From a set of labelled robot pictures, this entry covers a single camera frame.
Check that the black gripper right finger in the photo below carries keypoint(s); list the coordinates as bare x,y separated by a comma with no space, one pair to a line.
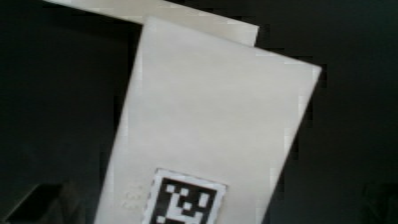
379,204

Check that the white cabinet body box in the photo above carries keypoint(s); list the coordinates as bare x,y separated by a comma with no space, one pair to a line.
132,10

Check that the white cabinet top block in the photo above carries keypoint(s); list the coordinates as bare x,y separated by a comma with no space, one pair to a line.
215,103

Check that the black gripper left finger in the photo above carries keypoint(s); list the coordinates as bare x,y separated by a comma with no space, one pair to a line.
48,206

